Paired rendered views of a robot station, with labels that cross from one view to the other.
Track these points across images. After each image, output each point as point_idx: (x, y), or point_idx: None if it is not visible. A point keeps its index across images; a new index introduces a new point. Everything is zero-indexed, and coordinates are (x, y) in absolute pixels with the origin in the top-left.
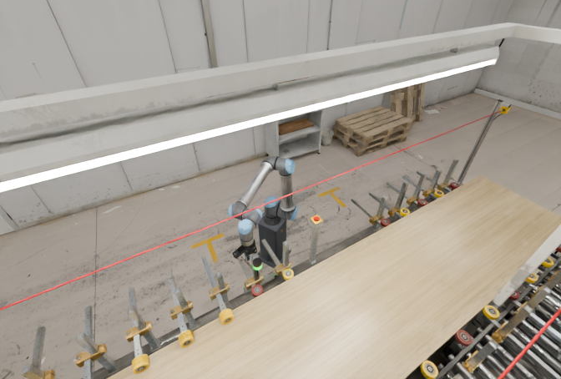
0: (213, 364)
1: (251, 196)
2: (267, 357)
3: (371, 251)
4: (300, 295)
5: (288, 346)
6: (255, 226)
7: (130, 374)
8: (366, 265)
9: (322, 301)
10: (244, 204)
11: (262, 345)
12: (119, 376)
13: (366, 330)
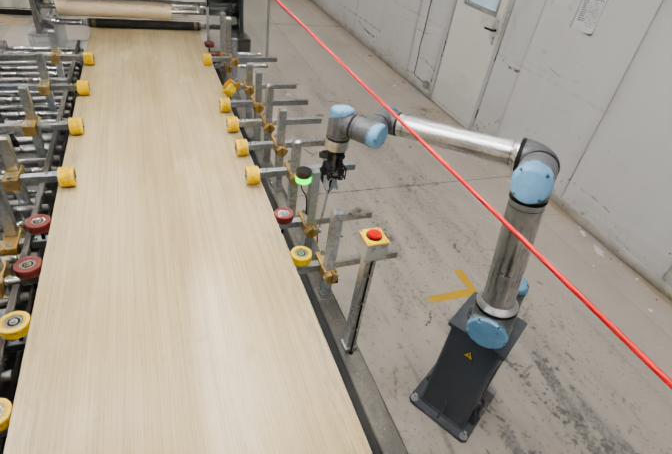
0: (204, 167)
1: (419, 130)
2: (181, 206)
3: (315, 442)
4: (252, 259)
5: (182, 227)
6: (345, 129)
7: None
8: (276, 405)
9: (226, 285)
10: (396, 119)
11: (199, 205)
12: None
13: (135, 332)
